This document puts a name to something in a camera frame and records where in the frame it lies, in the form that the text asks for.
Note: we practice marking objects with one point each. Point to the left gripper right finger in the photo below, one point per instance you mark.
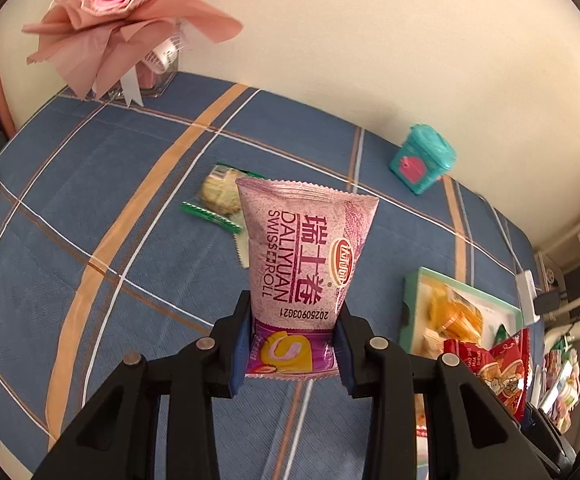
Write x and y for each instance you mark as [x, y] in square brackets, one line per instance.
[373, 367]

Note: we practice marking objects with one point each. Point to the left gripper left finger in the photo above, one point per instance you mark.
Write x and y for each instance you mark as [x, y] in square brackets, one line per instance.
[213, 367]

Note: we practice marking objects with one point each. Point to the red crinkly snack packet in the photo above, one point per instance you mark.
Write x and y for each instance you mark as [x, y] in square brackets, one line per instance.
[505, 368]

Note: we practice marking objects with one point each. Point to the yellow orange snack bag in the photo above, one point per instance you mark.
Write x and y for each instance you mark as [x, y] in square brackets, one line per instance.
[453, 316]

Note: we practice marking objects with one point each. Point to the green snack packet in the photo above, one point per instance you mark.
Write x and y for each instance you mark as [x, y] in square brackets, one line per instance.
[501, 335]

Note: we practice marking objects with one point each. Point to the pink swiss roll packet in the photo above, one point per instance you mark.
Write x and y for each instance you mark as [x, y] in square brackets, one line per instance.
[304, 244]

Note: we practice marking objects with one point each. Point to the white tray green rim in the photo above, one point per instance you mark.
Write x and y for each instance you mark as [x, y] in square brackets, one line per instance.
[419, 340]

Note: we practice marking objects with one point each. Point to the black charger plug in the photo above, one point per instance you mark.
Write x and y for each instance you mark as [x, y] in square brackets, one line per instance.
[547, 302]

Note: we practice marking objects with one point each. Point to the white power strip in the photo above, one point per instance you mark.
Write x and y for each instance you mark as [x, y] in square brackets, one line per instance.
[526, 295]

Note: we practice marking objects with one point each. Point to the blue plaid tablecloth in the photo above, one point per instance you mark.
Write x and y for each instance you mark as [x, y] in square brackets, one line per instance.
[97, 257]

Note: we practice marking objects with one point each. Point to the cookie in clear green wrapper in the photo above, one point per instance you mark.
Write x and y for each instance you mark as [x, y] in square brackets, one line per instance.
[218, 199]

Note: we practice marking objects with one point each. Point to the teal toy house box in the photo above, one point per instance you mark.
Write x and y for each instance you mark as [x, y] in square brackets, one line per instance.
[423, 159]

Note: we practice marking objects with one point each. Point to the pink flower bouquet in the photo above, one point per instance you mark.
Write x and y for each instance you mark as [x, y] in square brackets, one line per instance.
[93, 43]

